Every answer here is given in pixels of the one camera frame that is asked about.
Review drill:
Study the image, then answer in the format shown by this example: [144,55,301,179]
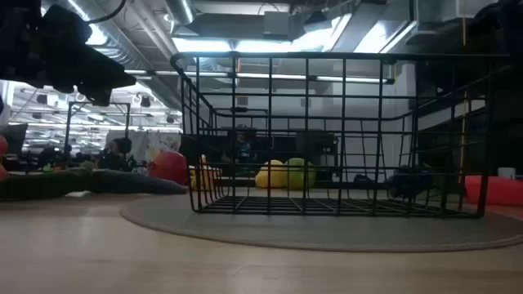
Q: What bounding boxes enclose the red apple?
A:
[147,149,190,187]

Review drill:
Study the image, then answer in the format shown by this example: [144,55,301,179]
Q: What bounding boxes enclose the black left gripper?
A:
[0,0,138,108]

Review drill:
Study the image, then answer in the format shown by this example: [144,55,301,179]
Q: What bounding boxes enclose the black metal gantry frame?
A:
[63,100,132,172]

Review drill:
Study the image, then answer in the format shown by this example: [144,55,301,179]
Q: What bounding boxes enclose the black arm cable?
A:
[87,0,127,25]

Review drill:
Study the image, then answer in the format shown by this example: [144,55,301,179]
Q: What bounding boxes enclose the person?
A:
[97,137,136,172]
[235,130,257,164]

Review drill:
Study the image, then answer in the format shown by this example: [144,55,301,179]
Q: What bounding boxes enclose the green apple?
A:
[284,157,318,191]

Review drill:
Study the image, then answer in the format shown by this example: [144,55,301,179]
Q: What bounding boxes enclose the dark monitor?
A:
[0,122,29,156]

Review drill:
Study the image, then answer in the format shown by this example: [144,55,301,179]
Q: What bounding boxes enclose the black grape bunch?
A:
[386,164,436,201]

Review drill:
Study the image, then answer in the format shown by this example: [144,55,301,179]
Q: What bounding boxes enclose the yellow pear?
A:
[254,158,289,189]

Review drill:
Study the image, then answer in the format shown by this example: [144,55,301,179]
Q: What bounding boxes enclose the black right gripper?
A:
[473,0,523,54]

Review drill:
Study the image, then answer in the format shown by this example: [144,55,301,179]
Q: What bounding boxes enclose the round grey placemat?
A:
[118,191,523,253]

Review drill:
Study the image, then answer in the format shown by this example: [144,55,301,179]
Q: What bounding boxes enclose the black wire basket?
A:
[170,51,516,220]

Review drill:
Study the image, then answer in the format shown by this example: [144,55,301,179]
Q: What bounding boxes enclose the dark purple eggplant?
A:
[0,167,190,202]

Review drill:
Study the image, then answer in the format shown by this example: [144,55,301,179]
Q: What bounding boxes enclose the silver ventilation duct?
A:
[163,0,197,25]

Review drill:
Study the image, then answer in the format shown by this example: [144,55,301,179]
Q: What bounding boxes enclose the red pepper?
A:
[464,174,523,207]

